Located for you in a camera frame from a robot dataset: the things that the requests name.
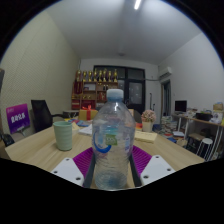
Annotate light green cup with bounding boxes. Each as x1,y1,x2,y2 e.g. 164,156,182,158
52,120,74,152

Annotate pale yellow notebook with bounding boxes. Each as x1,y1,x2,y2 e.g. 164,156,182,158
133,130,158,144

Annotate purple sign board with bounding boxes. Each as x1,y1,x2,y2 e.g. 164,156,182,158
5,103,31,135

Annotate wooden shelf unit with trophies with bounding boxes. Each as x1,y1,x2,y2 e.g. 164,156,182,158
70,68,120,111

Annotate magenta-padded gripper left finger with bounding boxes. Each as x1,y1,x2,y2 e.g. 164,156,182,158
50,147,98,190

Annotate black office chair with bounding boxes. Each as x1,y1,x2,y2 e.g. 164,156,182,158
30,99,64,134

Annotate yellow gift box red ribbon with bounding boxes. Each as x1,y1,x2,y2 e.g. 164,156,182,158
78,105,99,122

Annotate white round stool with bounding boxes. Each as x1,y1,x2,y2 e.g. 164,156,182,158
195,137,214,160

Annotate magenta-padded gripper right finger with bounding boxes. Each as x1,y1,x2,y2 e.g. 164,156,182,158
128,145,177,188

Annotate cluttered side desk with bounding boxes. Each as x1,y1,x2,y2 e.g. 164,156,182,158
171,111,224,161

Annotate white booklet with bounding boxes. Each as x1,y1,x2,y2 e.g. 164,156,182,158
78,123,94,136

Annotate black computer monitor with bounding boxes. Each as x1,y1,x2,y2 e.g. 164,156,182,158
174,100,188,114

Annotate clear plastic water bottle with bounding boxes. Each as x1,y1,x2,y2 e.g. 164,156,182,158
91,88,137,191

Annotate dark glass door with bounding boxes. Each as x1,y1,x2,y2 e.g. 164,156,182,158
93,65,146,114

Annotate pink flowers in white pot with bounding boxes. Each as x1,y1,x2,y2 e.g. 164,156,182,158
140,109,157,133

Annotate white wall air conditioner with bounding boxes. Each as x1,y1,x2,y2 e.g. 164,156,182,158
157,65,174,80

